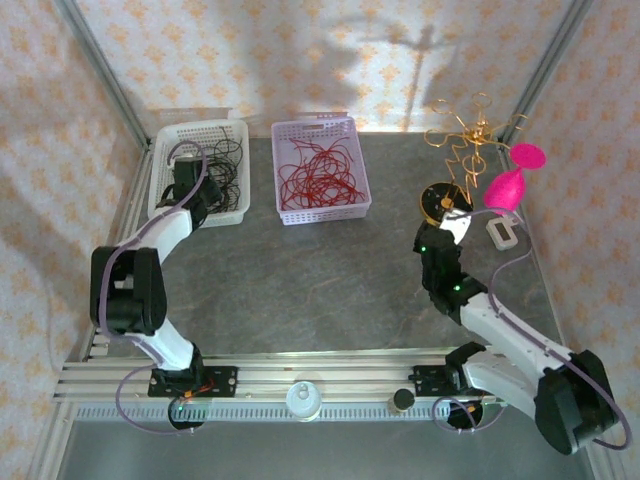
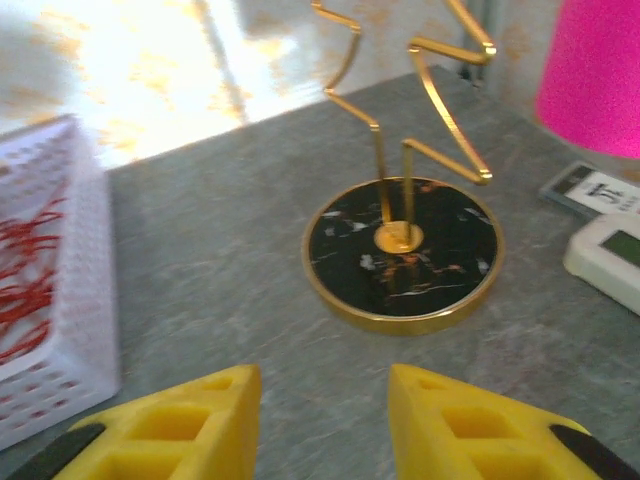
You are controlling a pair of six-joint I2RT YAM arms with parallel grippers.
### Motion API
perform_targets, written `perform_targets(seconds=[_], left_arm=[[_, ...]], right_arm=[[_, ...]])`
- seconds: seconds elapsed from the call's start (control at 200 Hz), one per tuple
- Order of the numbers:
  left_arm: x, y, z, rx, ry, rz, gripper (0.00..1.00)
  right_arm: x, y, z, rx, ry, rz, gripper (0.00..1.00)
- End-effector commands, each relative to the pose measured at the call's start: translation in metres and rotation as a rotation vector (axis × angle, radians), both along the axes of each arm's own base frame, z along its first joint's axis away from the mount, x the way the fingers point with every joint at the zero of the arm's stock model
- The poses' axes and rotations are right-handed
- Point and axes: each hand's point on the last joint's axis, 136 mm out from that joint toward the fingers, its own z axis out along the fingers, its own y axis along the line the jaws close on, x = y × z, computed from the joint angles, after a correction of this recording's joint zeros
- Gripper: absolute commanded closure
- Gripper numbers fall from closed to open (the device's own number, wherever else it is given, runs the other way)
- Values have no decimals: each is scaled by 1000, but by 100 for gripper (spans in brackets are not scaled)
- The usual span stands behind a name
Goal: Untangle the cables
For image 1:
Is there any white perforated plastic basket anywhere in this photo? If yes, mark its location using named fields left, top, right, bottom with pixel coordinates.
left=147, top=119, right=251, bottom=231

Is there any white digital timer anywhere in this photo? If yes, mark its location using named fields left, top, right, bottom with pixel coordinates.
left=484, top=213, right=521, bottom=251

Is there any pink flocked goblet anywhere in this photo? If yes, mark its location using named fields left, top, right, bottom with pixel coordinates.
left=482, top=142, right=549, bottom=217

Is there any lavender perforated plastic basket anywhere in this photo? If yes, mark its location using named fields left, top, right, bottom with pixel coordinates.
left=271, top=115, right=374, bottom=227

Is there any black round knob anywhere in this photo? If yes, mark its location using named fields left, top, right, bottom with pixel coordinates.
left=391, top=388, right=416, bottom=414

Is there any white round cap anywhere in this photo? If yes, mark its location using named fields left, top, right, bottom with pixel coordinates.
left=284, top=380, right=322, bottom=424

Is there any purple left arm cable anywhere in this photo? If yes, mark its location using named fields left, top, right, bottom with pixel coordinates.
left=97, top=141, right=209, bottom=436

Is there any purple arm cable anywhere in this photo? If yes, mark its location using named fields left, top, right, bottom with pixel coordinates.
left=97, top=141, right=209, bottom=436
left=432, top=207, right=634, bottom=451

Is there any black cable bundle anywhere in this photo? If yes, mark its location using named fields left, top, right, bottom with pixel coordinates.
left=159, top=125, right=246, bottom=216

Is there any gold wire stand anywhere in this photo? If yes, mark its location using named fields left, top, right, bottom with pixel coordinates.
left=418, top=92, right=530, bottom=229

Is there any aluminium side rail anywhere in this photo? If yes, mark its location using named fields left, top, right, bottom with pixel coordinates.
left=92, top=144, right=154, bottom=326

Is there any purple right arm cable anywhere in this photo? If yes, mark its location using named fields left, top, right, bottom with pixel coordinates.
left=432, top=207, right=634, bottom=451

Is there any red cable bundle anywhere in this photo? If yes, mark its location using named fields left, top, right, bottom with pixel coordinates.
left=278, top=137, right=364, bottom=211

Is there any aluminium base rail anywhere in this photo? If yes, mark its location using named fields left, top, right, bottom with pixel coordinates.
left=52, top=344, right=501, bottom=409

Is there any aluminium frame post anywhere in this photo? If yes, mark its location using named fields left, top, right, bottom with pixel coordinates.
left=52, top=0, right=154, bottom=151
left=499, top=0, right=596, bottom=146

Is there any grey slotted cable duct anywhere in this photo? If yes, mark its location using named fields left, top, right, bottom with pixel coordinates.
left=74, top=403, right=506, bottom=424

